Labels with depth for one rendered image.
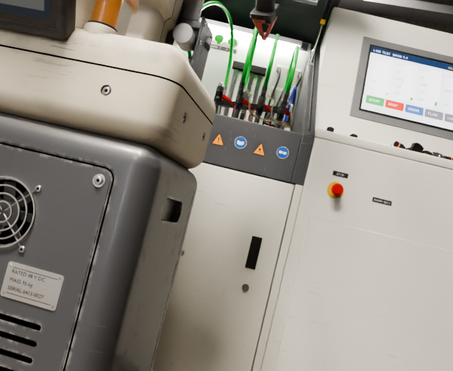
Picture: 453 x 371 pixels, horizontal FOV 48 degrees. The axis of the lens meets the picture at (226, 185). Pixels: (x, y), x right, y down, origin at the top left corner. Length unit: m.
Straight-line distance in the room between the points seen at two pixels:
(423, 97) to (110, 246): 1.64
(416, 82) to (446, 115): 0.16
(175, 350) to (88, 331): 1.07
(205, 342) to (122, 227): 1.09
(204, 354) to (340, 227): 0.57
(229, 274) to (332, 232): 0.35
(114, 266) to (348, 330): 1.17
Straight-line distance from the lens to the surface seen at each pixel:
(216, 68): 2.24
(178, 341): 1.65
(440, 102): 2.08
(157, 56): 0.61
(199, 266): 1.61
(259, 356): 1.65
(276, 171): 1.61
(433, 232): 1.72
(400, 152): 1.70
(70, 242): 0.60
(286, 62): 2.25
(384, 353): 1.71
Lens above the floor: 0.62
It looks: 4 degrees up
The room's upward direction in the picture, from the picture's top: 14 degrees clockwise
